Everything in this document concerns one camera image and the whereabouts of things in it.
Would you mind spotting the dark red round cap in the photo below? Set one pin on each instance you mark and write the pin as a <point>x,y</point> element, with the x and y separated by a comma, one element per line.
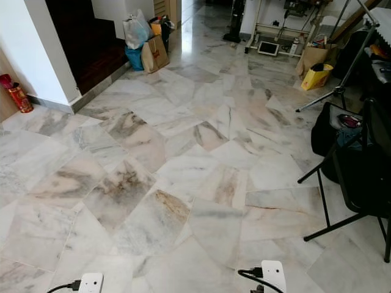
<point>6,80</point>

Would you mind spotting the dark wooden staircase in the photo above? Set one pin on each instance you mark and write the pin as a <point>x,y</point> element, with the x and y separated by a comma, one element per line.
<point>85,43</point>

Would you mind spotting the blue bag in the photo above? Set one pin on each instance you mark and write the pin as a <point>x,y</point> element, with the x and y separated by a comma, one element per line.
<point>134,58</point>

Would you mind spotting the white plastic bag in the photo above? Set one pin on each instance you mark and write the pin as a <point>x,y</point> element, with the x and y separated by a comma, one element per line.
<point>136,30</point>

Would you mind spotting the small brown paper bag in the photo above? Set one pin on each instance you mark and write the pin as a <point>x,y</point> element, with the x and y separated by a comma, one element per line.
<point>154,55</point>

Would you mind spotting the orange bag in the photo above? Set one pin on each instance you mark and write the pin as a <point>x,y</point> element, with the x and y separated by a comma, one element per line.
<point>156,27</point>

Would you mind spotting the black upright vacuum cleaner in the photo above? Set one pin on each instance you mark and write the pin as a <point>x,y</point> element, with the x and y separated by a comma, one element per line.
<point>235,24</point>

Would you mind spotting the white framed tablet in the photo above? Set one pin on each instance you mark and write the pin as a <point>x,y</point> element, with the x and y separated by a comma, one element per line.
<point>268,48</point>

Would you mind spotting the white metal rack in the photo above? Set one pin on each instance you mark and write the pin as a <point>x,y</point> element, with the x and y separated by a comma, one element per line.
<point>281,29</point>

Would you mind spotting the yellow paper bag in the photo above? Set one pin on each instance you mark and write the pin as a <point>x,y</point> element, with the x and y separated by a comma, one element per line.
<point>316,77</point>

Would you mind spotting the black open bag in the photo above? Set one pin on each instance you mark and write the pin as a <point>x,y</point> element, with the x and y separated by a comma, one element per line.
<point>324,133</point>

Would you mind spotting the large brown paper bag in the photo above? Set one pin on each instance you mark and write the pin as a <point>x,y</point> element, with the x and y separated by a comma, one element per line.
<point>313,58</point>

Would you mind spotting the black tripod stand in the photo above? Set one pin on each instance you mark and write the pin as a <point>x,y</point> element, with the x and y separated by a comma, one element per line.
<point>345,74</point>

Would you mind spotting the black bulky luggage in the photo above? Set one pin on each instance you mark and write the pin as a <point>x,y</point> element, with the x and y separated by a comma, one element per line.
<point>351,55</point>

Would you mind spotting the black folding metal stand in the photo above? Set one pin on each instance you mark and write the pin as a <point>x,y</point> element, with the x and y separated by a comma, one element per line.
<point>363,183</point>

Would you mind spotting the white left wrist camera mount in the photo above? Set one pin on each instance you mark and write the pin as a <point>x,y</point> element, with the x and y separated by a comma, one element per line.
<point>91,282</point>

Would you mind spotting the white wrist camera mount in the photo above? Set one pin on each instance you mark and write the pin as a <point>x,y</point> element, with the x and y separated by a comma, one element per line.
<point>274,274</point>
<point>91,282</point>

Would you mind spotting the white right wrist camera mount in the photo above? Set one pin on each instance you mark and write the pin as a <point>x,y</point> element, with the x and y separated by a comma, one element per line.
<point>274,274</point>

